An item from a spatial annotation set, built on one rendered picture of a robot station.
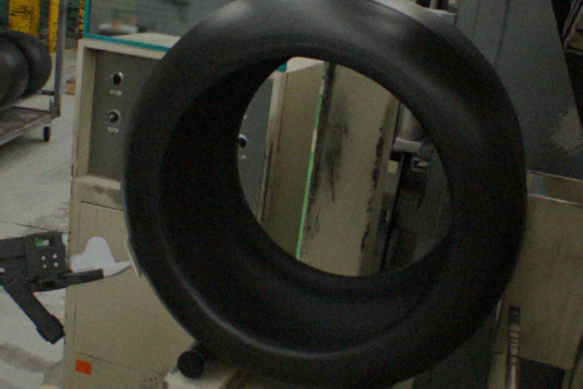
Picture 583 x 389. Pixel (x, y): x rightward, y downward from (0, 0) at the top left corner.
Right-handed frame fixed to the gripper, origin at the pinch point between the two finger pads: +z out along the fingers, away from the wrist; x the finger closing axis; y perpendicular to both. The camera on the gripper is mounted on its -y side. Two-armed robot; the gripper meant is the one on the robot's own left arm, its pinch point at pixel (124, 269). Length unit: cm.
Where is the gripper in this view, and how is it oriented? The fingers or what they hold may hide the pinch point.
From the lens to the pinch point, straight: 112.6
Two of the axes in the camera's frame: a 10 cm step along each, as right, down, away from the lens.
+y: -1.3, -9.9, 0.0
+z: 9.1, -1.2, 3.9
